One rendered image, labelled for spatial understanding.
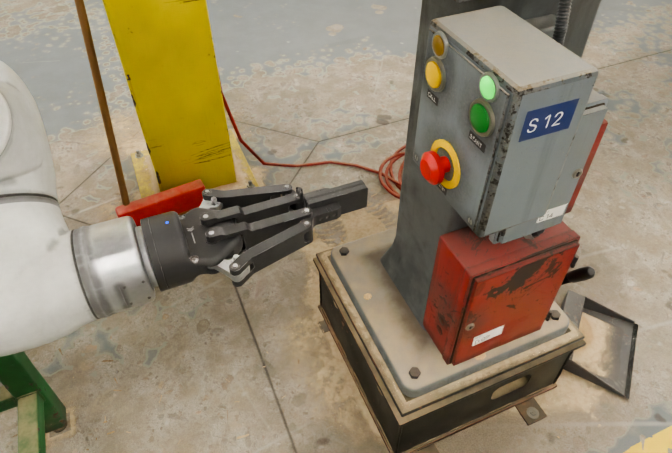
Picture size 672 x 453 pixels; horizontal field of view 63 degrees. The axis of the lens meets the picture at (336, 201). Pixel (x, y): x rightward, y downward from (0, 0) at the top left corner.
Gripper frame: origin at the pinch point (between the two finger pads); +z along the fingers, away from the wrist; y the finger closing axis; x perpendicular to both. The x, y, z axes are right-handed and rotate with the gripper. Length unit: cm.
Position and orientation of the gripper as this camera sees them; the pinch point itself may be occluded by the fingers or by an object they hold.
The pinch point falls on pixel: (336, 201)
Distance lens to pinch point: 60.1
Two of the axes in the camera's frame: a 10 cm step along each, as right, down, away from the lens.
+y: 3.9, 6.3, -6.7
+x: 0.0, -7.3, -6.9
